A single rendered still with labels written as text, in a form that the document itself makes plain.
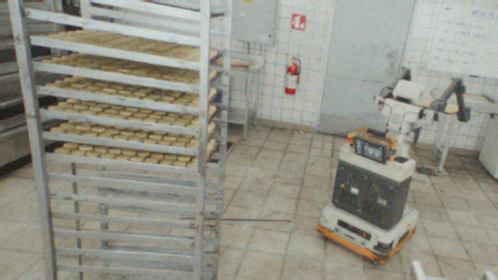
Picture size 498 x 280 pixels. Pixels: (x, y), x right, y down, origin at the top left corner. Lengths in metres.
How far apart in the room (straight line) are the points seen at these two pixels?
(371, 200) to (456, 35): 3.24
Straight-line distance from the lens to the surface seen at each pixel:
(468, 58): 5.76
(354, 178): 3.01
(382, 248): 3.01
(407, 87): 3.16
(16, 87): 4.28
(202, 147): 1.70
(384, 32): 5.55
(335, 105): 5.68
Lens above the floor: 1.81
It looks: 21 degrees down
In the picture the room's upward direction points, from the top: 9 degrees clockwise
